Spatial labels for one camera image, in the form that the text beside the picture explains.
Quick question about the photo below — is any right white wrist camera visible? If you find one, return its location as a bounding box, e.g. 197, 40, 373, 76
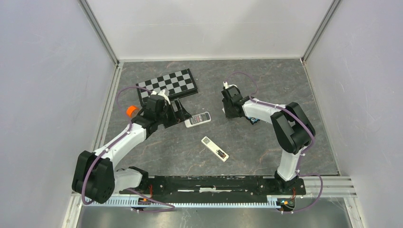
223, 82, 237, 89

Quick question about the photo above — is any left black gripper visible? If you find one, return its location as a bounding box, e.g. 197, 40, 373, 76
156, 98, 192, 129

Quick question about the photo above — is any black white chessboard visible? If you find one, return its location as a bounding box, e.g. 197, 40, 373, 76
136, 68, 199, 100

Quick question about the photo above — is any white toothed cable duct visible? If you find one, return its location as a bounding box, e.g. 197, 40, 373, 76
90, 195, 296, 209

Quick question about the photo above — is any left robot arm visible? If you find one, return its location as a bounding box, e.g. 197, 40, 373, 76
72, 93, 191, 205

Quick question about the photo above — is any slim white remote control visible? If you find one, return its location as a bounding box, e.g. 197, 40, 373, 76
201, 136, 229, 162

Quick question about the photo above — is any white remote with buttons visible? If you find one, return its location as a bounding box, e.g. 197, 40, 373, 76
184, 112, 211, 128

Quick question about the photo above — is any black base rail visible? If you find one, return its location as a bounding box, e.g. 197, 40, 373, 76
135, 175, 307, 203

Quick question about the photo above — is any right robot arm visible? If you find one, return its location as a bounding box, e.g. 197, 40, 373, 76
221, 82, 316, 194

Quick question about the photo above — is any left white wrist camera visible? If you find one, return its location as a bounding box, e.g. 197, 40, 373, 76
151, 89, 171, 105

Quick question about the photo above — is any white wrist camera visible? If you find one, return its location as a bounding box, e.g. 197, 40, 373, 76
151, 89, 171, 105
223, 82, 237, 89

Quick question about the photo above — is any orange plastic cup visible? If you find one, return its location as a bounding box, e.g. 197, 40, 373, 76
126, 105, 140, 118

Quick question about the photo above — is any silver black AAA battery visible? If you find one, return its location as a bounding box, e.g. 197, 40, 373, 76
217, 150, 226, 159

